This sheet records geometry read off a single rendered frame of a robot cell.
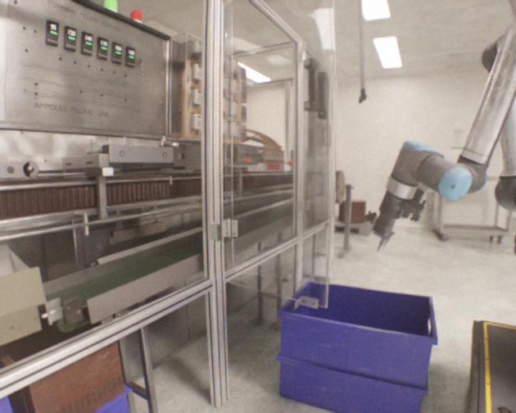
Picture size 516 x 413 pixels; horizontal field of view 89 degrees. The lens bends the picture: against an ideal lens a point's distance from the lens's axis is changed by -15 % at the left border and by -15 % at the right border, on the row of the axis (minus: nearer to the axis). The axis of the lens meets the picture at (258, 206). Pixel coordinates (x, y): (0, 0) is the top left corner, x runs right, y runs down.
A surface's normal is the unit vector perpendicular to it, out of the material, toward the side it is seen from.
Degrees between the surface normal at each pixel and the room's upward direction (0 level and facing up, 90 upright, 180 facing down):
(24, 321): 90
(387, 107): 90
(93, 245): 90
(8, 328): 90
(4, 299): 79
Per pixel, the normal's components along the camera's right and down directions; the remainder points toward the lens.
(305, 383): -0.46, 0.11
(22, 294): 0.86, -0.13
